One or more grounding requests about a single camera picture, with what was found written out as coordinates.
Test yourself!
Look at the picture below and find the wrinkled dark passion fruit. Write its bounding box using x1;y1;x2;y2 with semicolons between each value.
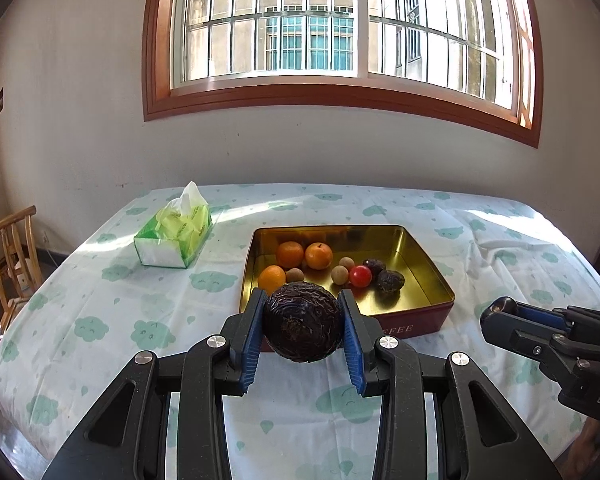
376;269;405;296

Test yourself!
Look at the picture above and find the red cherry tomato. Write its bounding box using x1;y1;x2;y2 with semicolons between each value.
349;264;373;288

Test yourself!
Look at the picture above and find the brown longan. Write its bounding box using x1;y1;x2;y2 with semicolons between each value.
330;264;349;286
339;257;355;270
286;268;304;283

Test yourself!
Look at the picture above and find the large wrinkled passion fruit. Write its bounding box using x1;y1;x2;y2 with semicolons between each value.
262;282;344;363

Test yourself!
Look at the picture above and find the yellow-orange kumquat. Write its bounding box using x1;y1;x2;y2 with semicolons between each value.
258;264;286;296

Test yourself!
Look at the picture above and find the large mandarin orange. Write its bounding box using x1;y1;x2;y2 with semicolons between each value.
304;242;334;270

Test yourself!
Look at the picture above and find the small mandarin orange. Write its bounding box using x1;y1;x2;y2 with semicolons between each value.
276;240;304;269

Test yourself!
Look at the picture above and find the smooth dark round fruit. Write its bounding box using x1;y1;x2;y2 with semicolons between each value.
489;296;518;313

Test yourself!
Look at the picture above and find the person's right hand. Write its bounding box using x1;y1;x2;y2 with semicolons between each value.
560;418;600;479

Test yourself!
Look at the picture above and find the cloud pattern tablecloth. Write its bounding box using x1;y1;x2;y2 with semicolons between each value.
0;184;600;479

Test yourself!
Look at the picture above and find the red gold toffee tin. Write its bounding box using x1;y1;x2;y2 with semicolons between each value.
239;224;455;338

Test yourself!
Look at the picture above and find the green tissue pack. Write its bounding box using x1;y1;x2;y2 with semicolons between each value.
133;181;213;269

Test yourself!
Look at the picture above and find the wooden chair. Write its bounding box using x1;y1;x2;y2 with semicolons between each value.
0;205;43;341

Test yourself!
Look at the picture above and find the large wooden frame window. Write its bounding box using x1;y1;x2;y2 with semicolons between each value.
142;0;543;146

